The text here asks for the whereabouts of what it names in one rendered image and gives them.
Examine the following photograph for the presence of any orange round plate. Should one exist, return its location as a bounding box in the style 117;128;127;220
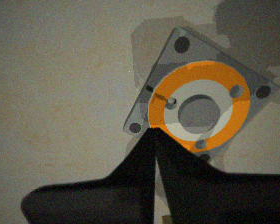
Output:
148;60;250;153

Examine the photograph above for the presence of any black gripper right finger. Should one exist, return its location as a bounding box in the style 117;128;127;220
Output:
154;127;280;224

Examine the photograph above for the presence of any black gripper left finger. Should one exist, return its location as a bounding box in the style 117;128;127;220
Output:
21;128;156;224

